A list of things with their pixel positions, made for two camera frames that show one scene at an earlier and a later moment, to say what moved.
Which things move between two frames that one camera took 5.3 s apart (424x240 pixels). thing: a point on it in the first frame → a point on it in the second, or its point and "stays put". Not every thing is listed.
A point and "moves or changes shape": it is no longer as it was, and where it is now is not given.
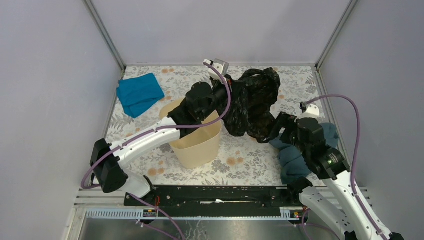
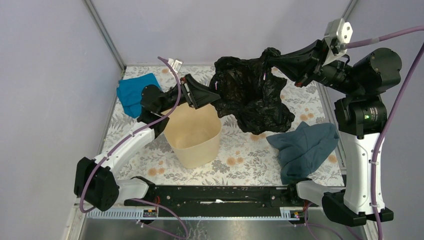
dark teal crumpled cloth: x=294 y=165 stays put
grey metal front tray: x=197 y=223 stays put
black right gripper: x=284 y=120 → x=293 y=64
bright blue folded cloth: x=139 y=94 stays put
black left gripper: x=222 y=85 → x=196 y=94
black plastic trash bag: x=253 y=97 moves or changes shape
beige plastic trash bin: x=200 y=150 stays put
